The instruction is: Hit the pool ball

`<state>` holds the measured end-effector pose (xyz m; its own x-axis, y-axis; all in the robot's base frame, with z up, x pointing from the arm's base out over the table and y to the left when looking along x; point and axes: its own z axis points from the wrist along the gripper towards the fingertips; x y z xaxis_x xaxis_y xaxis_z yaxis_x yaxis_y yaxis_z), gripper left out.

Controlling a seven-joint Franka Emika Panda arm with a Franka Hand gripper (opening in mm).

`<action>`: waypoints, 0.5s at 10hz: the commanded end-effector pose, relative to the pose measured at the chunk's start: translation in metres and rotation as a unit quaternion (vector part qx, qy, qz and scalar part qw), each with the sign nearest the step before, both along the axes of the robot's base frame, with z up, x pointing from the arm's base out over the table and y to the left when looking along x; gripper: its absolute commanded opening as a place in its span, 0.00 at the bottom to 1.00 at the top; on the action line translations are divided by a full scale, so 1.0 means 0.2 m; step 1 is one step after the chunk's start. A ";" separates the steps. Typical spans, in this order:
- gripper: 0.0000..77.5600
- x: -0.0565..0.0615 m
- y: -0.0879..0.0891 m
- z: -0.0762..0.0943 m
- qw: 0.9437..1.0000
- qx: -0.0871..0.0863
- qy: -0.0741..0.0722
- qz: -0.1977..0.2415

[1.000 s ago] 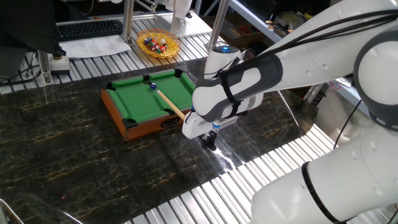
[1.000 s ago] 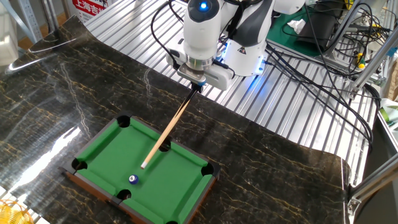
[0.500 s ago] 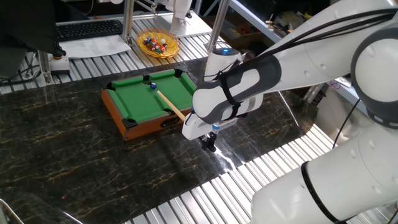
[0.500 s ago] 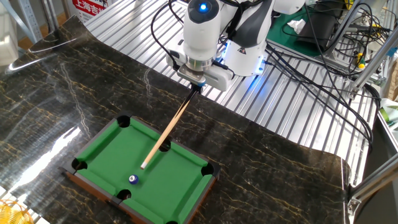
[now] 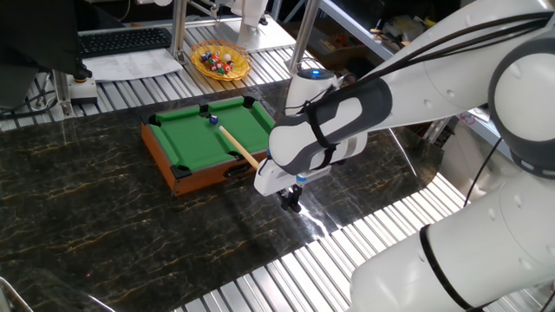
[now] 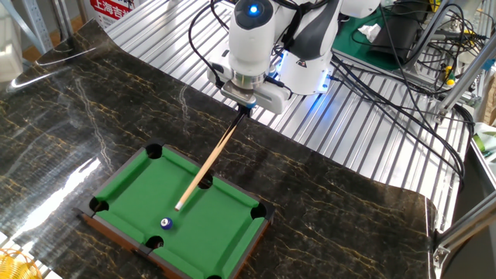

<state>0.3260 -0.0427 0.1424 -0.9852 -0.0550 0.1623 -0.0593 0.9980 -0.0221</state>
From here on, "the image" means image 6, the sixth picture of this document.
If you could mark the blue pool ball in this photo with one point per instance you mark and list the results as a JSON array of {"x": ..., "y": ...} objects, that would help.
[{"x": 166, "y": 223}]

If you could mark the green white plastic bag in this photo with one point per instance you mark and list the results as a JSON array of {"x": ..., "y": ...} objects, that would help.
[{"x": 484, "y": 141}]

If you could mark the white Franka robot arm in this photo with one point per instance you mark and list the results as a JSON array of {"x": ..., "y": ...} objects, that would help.
[{"x": 250, "y": 42}]

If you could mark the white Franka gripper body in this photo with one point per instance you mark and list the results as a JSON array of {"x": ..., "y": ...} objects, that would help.
[{"x": 275, "y": 98}]

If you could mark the aluminium frame post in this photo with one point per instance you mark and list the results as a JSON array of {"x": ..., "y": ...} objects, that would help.
[
  {"x": 428, "y": 36},
  {"x": 465, "y": 81}
]

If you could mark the wooden pool cue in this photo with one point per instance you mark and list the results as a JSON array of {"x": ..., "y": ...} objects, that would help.
[{"x": 209, "y": 162}]

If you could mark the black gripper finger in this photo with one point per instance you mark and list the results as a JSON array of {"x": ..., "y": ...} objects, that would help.
[
  {"x": 246, "y": 111},
  {"x": 240, "y": 111}
]

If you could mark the red white printed box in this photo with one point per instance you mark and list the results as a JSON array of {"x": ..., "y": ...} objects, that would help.
[{"x": 112, "y": 9}]

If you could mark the mini green pool table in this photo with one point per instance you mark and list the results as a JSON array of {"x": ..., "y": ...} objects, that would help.
[{"x": 128, "y": 193}]

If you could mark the yellow wicker basket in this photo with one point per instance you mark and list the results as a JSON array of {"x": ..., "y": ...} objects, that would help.
[{"x": 15, "y": 267}]

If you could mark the crumpled white tissue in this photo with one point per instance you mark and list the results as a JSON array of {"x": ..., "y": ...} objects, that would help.
[{"x": 370, "y": 32}]

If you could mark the green desk mat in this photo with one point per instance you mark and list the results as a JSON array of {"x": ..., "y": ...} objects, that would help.
[{"x": 343, "y": 44}]

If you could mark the grey slotted shelf upright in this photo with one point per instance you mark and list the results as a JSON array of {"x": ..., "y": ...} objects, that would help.
[{"x": 38, "y": 31}]

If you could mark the dark marble pattern mat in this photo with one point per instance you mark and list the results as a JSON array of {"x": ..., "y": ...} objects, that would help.
[{"x": 329, "y": 213}]

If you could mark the aluminium frame rail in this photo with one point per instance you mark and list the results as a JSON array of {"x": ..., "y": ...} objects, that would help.
[{"x": 465, "y": 228}]

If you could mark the black pouch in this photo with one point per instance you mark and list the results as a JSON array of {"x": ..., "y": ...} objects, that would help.
[{"x": 395, "y": 42}]

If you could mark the white plastic box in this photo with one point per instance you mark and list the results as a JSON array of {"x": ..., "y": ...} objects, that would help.
[{"x": 9, "y": 46}]

